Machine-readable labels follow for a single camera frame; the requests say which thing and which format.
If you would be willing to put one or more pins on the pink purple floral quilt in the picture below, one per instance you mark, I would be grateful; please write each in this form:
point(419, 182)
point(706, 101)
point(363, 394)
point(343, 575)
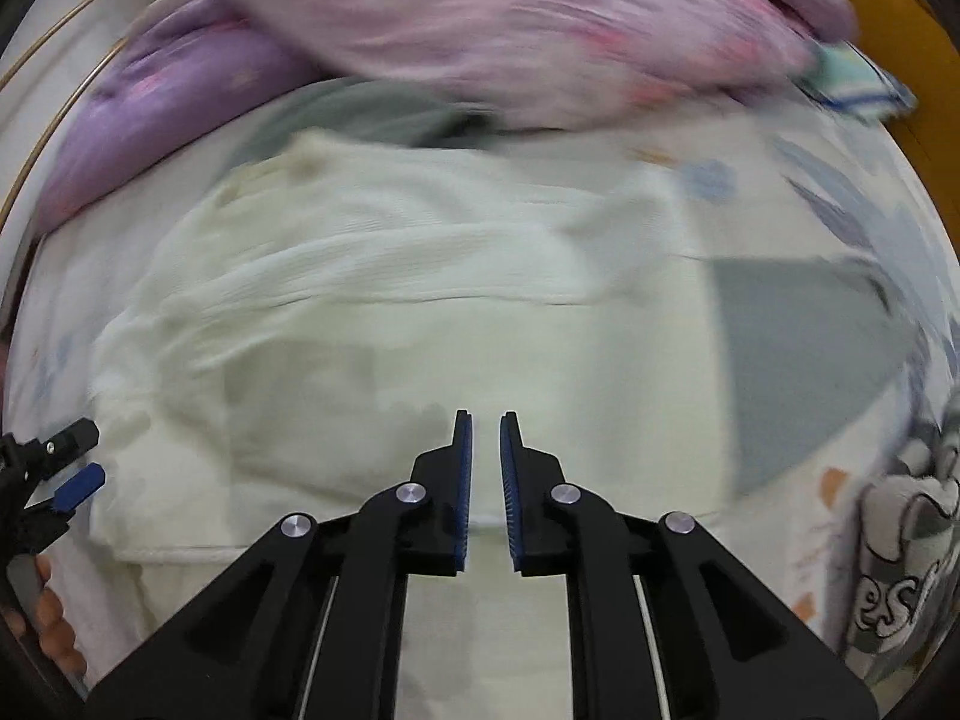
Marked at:
point(190, 66)

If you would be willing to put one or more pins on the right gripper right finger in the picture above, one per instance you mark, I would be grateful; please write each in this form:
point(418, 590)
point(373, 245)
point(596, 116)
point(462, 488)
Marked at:
point(664, 622)

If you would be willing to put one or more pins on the wooden headboard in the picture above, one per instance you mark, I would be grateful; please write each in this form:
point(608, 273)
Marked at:
point(907, 38)

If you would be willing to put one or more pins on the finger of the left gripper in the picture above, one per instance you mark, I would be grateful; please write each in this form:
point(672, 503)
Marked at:
point(80, 487)
point(72, 443)

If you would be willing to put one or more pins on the left hand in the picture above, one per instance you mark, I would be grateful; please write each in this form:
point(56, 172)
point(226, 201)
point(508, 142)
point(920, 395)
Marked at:
point(55, 634)

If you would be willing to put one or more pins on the striped green blue pillow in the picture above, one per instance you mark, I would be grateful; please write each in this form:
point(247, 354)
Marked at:
point(847, 82)

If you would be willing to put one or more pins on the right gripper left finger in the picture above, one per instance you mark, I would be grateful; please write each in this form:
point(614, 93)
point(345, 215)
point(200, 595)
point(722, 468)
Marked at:
point(308, 622)

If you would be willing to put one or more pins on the grey hooded sweatshirt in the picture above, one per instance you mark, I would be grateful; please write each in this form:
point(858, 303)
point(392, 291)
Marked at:
point(811, 344)

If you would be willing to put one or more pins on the patterned bed sheet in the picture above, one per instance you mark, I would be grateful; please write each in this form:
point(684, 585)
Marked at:
point(777, 179)

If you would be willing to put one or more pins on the white knit sweater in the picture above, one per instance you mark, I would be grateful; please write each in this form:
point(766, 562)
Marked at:
point(316, 322)

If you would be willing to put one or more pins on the grey white printed garment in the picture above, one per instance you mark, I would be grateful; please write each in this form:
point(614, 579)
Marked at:
point(907, 575)

